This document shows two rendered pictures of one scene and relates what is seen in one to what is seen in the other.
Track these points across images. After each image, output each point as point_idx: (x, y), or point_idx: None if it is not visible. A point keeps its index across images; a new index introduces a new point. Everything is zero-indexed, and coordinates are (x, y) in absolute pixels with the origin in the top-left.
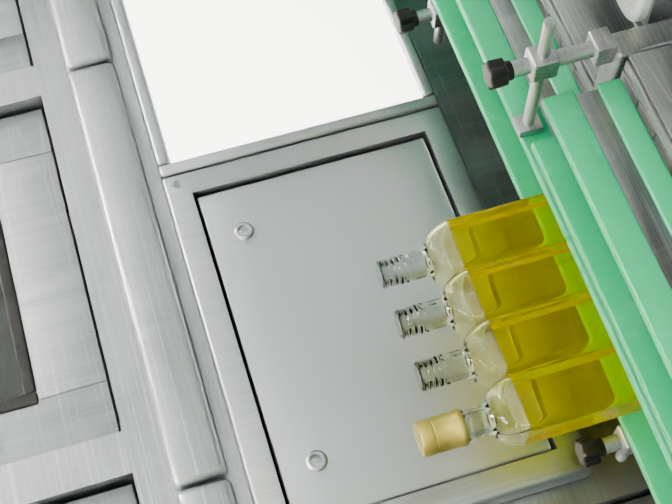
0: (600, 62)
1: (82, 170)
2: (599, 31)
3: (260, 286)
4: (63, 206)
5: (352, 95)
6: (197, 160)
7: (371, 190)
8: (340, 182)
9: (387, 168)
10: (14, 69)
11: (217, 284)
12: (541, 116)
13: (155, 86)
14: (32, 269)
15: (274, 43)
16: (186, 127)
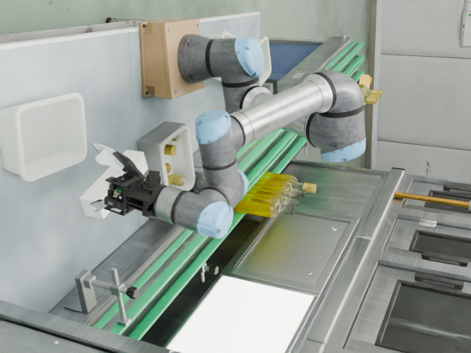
0: None
1: (343, 319)
2: None
3: (315, 260)
4: (356, 319)
5: (242, 286)
6: (305, 291)
7: (263, 265)
8: (269, 270)
9: (253, 267)
10: None
11: (327, 263)
12: None
13: (299, 318)
14: (378, 309)
15: (248, 310)
16: (300, 302)
